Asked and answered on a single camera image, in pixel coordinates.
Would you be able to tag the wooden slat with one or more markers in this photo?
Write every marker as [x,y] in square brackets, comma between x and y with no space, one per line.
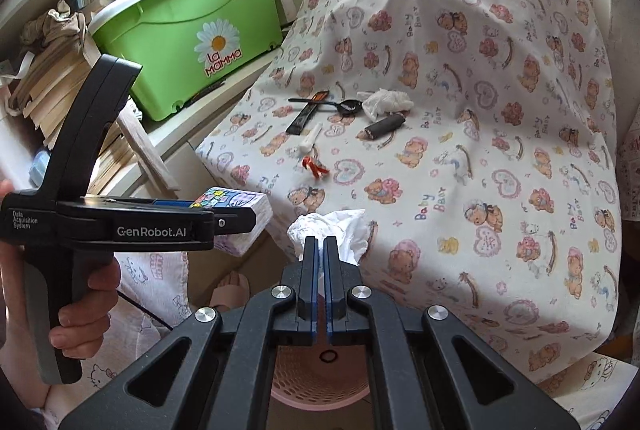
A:
[147,145]

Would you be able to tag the black plastic spoon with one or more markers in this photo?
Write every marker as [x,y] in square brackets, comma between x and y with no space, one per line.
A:
[350,107]

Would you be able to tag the colourful tissue pack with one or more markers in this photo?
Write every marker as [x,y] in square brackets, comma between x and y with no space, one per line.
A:
[225,197]

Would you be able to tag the stack of old books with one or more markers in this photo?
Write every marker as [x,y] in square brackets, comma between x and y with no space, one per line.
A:
[55,85]

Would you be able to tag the black packet strip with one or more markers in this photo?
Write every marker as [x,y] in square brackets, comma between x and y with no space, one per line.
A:
[302,118]

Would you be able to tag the pink plastic basket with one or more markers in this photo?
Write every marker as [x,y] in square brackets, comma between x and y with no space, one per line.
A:
[320,385]

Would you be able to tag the person's left hand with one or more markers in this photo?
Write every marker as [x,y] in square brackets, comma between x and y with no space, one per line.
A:
[85,305]

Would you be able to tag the large white tissue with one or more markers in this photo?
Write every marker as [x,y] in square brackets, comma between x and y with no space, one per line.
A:
[345,230]

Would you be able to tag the green plastic storage bin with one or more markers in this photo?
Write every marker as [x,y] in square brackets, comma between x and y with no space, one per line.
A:
[165,35]

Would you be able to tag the small white tissue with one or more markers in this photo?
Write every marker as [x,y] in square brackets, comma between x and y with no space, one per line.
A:
[387,101]

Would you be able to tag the bear print bed sheet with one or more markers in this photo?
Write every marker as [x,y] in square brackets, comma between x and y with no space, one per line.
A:
[450,160]

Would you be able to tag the dark cylinder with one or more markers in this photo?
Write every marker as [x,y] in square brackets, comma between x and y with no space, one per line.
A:
[384,125]

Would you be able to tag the red ribbon scrap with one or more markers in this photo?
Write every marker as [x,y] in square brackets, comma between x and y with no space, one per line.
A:
[314,166]

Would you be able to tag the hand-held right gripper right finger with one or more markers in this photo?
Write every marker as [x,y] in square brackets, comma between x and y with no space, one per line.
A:
[330,290]

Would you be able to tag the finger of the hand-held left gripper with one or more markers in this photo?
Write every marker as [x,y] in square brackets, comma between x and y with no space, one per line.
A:
[150,202]
[235,222]

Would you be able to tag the person's printed pyjama leg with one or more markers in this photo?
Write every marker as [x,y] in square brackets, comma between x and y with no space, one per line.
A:
[145,290]
[595,375]

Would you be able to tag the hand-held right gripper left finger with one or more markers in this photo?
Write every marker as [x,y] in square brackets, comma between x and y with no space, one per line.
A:
[314,290]

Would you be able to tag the white plastic stick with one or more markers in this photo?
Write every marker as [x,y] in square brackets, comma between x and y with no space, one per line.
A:
[310,138]

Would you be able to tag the beige cloth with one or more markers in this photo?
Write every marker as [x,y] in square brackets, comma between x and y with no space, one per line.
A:
[57,25]

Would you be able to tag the person's foot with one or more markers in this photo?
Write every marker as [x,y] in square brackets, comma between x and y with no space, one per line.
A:
[230,287]

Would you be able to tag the white shelf unit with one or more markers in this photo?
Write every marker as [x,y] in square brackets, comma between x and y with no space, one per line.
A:
[165,138]

